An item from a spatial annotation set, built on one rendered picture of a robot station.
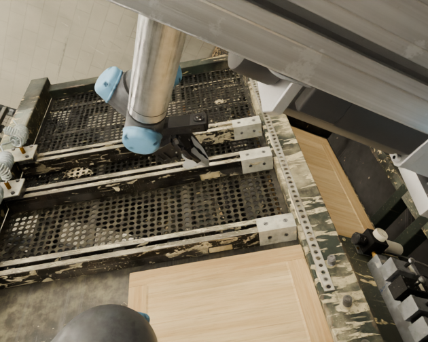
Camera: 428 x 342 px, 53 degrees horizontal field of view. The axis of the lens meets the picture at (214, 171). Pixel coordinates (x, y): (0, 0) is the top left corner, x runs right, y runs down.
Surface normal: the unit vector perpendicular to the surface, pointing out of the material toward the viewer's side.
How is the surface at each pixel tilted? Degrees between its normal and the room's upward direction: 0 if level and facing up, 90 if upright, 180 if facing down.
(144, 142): 90
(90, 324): 66
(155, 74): 95
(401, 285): 0
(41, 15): 90
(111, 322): 86
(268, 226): 57
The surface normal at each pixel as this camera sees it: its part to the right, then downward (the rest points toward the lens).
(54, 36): 0.04, 0.73
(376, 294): 0.43, -0.73
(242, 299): -0.14, -0.76
